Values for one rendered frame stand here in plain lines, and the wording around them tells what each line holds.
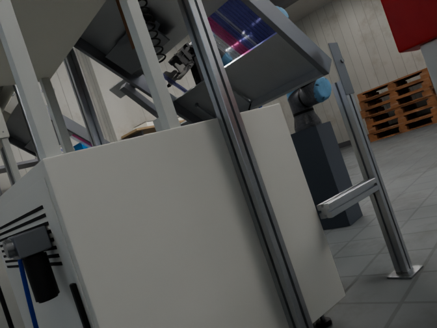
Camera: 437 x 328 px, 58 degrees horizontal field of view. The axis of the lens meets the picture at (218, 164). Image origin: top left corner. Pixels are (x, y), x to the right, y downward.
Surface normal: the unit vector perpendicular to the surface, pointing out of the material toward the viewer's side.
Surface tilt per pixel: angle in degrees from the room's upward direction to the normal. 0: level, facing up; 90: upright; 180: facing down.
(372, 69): 90
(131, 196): 90
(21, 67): 90
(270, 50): 137
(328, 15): 90
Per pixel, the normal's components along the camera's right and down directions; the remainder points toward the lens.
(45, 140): 0.60, -0.22
